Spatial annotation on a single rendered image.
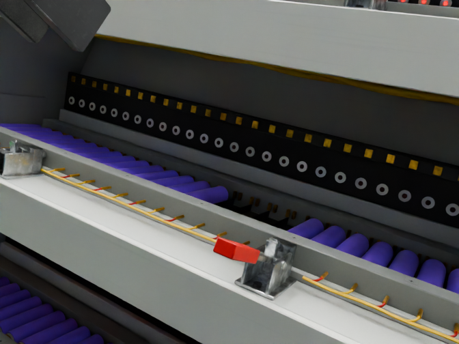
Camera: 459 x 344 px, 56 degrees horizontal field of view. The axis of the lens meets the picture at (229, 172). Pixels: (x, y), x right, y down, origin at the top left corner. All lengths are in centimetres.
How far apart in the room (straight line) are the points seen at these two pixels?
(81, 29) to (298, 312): 20
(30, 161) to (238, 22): 23
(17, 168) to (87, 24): 23
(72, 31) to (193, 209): 17
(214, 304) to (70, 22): 18
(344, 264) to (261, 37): 17
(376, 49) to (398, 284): 15
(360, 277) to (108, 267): 18
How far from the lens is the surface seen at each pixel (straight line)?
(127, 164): 47
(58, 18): 23
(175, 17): 38
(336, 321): 28
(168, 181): 43
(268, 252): 28
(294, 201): 43
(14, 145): 44
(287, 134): 46
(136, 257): 32
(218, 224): 34
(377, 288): 31
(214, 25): 36
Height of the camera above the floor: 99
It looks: 7 degrees up
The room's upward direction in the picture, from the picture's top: 21 degrees clockwise
